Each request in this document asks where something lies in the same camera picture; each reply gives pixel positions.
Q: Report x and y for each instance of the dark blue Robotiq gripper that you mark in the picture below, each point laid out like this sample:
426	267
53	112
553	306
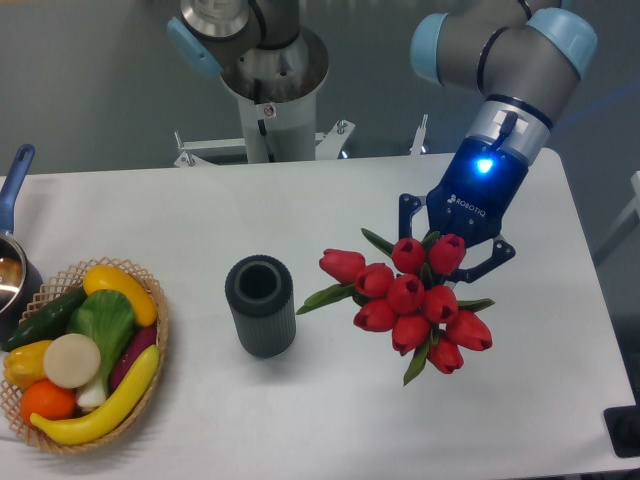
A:
470	201

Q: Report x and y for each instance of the red tulip bouquet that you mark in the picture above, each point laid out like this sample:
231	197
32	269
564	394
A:
412	298

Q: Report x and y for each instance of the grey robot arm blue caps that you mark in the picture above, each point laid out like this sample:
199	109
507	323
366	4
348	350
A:
526	58

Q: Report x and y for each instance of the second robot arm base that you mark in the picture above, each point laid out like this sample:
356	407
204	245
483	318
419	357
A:
212	35

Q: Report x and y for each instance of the dark grey ribbed vase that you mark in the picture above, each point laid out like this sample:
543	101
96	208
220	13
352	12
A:
259	291

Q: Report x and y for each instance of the black device at table edge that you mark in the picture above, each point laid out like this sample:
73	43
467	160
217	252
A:
623	428

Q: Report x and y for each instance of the purple sweet potato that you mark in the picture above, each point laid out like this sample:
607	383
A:
141	340

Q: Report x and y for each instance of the green bok choy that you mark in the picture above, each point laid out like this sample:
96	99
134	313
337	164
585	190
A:
107	318

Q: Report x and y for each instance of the beige round disc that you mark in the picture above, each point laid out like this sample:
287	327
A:
71	361

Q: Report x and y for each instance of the dark green cucumber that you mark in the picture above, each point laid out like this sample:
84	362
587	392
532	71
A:
47	323

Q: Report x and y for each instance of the yellow banana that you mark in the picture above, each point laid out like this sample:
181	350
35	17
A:
112	412

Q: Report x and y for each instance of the orange fruit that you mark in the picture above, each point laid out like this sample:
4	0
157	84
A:
47	400

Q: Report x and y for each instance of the yellow bell pepper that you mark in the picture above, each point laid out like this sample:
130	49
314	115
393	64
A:
24	365

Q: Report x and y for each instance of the woven wicker basket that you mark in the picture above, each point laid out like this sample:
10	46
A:
57	285

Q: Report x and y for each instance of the metal mounting bracket frame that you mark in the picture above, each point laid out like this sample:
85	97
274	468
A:
328	145

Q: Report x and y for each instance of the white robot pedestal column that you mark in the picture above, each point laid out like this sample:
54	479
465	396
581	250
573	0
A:
276	95

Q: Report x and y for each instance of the blue handled saucepan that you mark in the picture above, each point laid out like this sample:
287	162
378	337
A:
20	280

